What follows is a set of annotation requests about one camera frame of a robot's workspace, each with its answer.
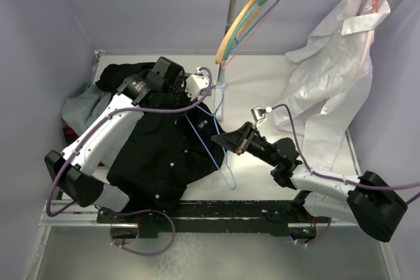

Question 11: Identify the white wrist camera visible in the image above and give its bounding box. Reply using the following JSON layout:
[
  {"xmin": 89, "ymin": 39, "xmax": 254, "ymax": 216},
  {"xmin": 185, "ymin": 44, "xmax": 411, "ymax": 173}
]
[
  {"xmin": 184, "ymin": 67, "xmax": 212, "ymax": 101},
  {"xmin": 251, "ymin": 106, "xmax": 272, "ymax": 129}
]

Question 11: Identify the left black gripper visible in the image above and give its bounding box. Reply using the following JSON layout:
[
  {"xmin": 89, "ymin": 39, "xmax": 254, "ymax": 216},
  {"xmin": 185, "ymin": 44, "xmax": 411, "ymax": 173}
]
[{"xmin": 161, "ymin": 81, "xmax": 198, "ymax": 121}]

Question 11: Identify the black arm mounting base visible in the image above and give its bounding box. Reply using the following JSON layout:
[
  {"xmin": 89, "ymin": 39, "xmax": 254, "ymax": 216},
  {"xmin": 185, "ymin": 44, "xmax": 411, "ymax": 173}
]
[{"xmin": 97, "ymin": 200, "xmax": 318, "ymax": 241}]

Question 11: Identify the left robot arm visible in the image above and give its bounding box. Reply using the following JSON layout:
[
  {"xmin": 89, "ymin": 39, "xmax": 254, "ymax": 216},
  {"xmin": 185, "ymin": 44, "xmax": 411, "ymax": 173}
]
[{"xmin": 45, "ymin": 57, "xmax": 212, "ymax": 222}]

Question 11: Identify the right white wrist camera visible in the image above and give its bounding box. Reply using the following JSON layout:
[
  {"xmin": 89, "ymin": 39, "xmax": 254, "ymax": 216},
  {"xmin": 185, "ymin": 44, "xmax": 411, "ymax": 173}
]
[{"xmin": 251, "ymin": 106, "xmax": 272, "ymax": 129}]

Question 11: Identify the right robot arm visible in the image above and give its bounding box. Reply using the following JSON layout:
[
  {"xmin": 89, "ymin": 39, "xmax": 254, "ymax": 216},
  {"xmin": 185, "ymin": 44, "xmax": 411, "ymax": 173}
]
[{"xmin": 211, "ymin": 122, "xmax": 408, "ymax": 243}]

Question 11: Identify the aluminium frame rail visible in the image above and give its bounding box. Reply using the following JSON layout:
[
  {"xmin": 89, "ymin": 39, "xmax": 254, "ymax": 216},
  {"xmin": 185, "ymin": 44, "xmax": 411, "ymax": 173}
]
[{"xmin": 38, "ymin": 198, "xmax": 385, "ymax": 228}]

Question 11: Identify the red black plaid shirt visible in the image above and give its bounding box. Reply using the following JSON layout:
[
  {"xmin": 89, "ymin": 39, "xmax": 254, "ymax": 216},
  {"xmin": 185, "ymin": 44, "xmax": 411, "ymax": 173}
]
[{"xmin": 62, "ymin": 125, "xmax": 78, "ymax": 144}]

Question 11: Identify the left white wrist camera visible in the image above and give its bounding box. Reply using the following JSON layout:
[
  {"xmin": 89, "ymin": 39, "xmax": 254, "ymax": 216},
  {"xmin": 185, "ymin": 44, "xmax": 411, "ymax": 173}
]
[{"xmin": 184, "ymin": 67, "xmax": 212, "ymax": 101}]

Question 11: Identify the white hanging shirt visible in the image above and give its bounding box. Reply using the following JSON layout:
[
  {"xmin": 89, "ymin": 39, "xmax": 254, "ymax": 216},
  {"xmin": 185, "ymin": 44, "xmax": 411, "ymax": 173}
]
[{"xmin": 273, "ymin": 0, "xmax": 373, "ymax": 170}]

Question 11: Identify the black button shirt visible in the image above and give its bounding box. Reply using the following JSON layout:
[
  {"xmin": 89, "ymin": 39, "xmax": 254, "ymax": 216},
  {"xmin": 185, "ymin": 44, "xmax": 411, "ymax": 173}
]
[{"xmin": 96, "ymin": 62, "xmax": 226, "ymax": 212}]

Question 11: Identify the teal hanger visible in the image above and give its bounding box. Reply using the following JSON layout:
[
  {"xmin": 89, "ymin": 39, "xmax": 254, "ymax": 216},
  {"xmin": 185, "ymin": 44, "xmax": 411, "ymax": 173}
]
[{"xmin": 222, "ymin": 0, "xmax": 289, "ymax": 61}]

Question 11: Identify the purple cable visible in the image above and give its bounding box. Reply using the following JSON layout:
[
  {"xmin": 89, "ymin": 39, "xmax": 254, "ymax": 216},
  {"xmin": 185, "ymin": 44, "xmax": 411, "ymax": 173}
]
[
  {"xmin": 45, "ymin": 66, "xmax": 213, "ymax": 255},
  {"xmin": 270, "ymin": 102, "xmax": 420, "ymax": 248}
]

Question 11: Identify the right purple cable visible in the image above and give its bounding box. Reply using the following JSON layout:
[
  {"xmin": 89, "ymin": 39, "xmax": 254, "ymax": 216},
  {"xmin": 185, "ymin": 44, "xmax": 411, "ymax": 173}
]
[{"xmin": 270, "ymin": 102, "xmax": 420, "ymax": 248}]

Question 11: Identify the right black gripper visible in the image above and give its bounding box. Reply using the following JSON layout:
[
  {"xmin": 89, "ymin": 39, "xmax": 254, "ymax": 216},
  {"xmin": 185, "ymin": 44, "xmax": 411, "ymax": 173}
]
[{"xmin": 211, "ymin": 121, "xmax": 279, "ymax": 167}]

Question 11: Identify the light blue hanger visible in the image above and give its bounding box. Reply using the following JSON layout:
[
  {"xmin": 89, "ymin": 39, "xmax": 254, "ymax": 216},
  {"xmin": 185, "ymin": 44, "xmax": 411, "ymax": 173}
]
[{"xmin": 185, "ymin": 83, "xmax": 237, "ymax": 191}]

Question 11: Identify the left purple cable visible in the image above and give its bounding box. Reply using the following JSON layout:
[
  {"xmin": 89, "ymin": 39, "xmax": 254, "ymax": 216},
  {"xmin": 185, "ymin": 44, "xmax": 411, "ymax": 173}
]
[{"xmin": 45, "ymin": 66, "xmax": 213, "ymax": 255}]

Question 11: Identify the grey shirt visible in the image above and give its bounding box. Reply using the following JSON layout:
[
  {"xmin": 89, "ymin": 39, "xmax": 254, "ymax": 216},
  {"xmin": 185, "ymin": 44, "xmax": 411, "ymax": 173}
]
[{"xmin": 62, "ymin": 83, "xmax": 112, "ymax": 136}]

